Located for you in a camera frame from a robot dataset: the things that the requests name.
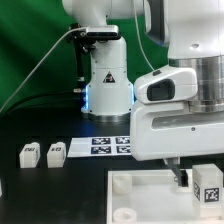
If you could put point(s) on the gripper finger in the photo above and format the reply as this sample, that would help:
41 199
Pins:
181 175

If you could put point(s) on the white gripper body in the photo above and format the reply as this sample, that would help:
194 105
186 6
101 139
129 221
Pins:
169 130

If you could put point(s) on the white square tabletop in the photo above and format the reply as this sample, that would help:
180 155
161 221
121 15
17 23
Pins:
152 197

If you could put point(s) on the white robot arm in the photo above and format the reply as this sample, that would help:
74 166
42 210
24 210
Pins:
192 31

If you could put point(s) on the white tag sheet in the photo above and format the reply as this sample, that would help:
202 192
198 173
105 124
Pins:
99 146

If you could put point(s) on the white piece at left edge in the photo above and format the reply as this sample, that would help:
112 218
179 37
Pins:
0 188

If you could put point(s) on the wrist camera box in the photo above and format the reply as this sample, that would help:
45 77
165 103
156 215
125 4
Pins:
167 84

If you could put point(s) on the black camera on stand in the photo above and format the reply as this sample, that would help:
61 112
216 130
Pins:
84 39

